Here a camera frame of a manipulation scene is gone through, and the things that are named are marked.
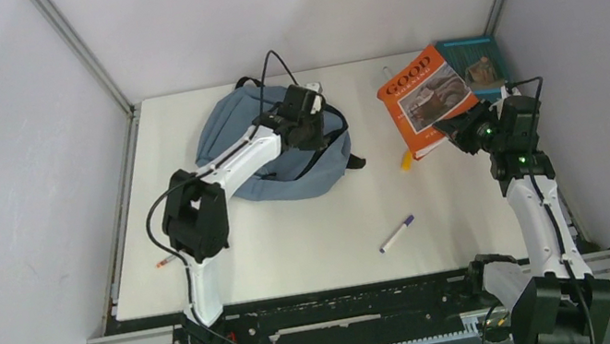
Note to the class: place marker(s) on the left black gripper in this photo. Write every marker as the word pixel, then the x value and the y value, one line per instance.
pixel 316 142

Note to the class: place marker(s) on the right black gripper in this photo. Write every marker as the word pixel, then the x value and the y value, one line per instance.
pixel 457 127

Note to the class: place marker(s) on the blue-grey student backpack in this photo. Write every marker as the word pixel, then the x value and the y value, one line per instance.
pixel 295 174

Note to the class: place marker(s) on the teal Humor book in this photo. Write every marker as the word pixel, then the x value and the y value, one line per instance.
pixel 479 63

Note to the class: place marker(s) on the orange Good Morning book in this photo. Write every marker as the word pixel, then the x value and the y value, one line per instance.
pixel 427 90

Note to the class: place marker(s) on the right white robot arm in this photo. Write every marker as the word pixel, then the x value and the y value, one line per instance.
pixel 560 301

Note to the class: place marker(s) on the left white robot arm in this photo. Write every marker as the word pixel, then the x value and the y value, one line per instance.
pixel 195 217

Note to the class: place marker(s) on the yellow highlighter cap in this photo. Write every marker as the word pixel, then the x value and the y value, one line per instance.
pixel 407 161

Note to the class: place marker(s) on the white marker purple cap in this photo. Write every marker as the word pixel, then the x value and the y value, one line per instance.
pixel 384 247

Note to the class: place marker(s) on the red pen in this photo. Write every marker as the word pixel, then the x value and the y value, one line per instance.
pixel 165 261

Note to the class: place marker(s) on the black mounting rail base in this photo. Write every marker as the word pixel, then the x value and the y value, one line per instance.
pixel 387 312

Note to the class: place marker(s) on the left aluminium corner post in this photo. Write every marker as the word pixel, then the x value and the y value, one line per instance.
pixel 69 35

